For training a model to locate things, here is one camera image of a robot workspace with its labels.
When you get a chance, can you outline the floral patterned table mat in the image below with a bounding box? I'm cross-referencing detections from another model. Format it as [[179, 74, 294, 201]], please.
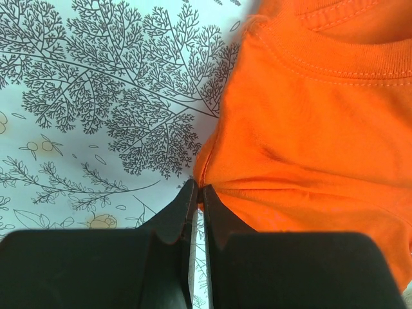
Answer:
[[1, 1, 262, 308]]

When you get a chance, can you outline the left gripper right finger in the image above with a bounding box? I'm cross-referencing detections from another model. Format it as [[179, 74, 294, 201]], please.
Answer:
[[202, 186, 405, 308]]

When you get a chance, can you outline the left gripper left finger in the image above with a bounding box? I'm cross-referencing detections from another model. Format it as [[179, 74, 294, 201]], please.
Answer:
[[1, 180, 198, 308]]

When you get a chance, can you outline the orange t-shirt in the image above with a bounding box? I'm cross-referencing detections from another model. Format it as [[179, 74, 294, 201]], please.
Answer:
[[194, 1, 411, 290]]

